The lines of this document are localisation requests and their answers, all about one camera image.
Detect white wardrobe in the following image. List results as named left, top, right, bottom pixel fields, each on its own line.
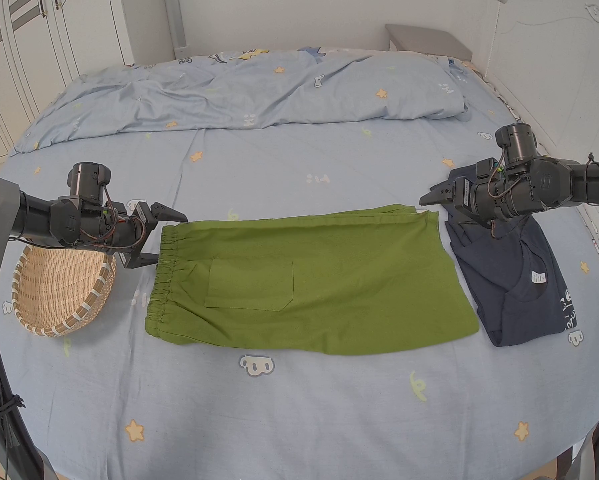
left=0, top=0, right=136, bottom=165

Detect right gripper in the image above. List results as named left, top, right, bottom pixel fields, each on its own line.
left=419, top=175, right=506, bottom=228

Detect round woven basket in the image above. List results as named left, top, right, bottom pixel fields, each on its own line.
left=10, top=242, right=118, bottom=339

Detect green shorts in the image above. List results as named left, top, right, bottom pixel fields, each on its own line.
left=144, top=204, right=480, bottom=358

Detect bed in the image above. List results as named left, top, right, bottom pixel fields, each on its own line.
left=0, top=0, right=599, bottom=480

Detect pale blue quilt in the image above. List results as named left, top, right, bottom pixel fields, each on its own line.
left=8, top=46, right=473, bottom=157

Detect grey bedside table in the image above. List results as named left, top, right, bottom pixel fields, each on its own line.
left=384, top=23, right=473, bottom=62

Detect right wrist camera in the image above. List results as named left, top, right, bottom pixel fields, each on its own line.
left=475, top=159, right=503, bottom=185

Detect dark blue T-shirt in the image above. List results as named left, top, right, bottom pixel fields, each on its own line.
left=444, top=160, right=580, bottom=348

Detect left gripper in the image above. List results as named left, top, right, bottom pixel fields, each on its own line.
left=110, top=199, right=189, bottom=271

